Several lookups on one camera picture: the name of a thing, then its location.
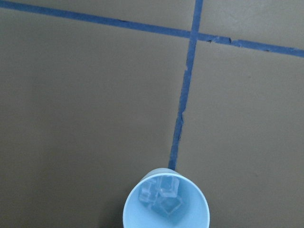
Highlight clear ice cube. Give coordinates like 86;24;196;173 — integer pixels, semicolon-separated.
139;179;158;204
156;175;180;198

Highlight light blue paper cup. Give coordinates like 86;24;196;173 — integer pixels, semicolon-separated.
123;168;210;228

